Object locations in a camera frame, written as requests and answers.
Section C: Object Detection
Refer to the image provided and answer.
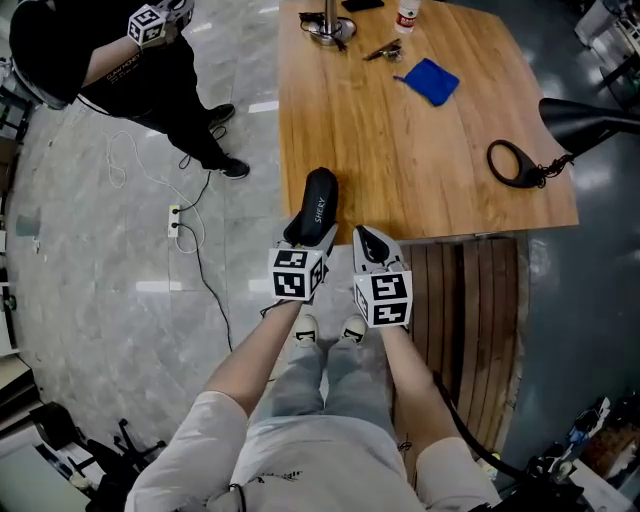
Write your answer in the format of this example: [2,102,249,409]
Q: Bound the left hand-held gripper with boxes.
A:
[268,211,340,304]

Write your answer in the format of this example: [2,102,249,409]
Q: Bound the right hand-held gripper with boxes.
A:
[351,224,414,330]

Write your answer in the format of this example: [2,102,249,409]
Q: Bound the person's left forearm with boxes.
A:
[203,298,304,418]

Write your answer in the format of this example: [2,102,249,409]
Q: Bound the person's right forearm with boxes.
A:
[379,323,464,460]

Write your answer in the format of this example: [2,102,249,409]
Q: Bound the person's white right shoe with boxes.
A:
[339,314,368,346]

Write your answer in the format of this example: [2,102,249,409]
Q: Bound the person's white shoe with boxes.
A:
[339,314,368,346]
[293,313,320,348]

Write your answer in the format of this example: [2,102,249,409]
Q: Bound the person's white left shoe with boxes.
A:
[293,313,320,348]

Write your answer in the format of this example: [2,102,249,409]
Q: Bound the wooden table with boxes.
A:
[277,0,581,247]

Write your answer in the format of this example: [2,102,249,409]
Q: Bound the dark wooden slatted bench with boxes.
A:
[393,236,522,454]

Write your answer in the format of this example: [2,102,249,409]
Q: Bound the person's light blue jeans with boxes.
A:
[249,335,401,439]

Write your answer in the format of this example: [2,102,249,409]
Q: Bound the blue cloth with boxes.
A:
[392,57,461,108]

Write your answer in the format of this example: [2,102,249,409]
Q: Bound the folded dark glasses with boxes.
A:
[362,38,405,64]

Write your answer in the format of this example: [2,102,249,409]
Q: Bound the metal lamp stand base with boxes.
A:
[307,0,358,47]

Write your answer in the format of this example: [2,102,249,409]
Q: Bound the person's white shirt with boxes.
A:
[124,390,503,512]

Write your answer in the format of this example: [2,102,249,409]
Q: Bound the clear plastic bottle red label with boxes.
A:
[394,0,423,35]

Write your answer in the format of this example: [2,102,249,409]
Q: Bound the black lamp shade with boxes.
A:
[537,97,640,157]

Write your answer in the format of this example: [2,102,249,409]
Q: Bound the black office chair base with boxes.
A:
[84,417,168,481]

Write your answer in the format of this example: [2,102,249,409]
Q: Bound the black power cable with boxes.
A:
[175,222,235,353]
[175,127,229,214]

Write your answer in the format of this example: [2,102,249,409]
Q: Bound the black ring-shaped lamp base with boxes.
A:
[486,139,547,190]

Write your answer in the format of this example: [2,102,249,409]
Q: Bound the thick black cable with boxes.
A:
[431,370,531,484]

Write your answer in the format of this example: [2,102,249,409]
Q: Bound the white cable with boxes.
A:
[102,130,207,255]

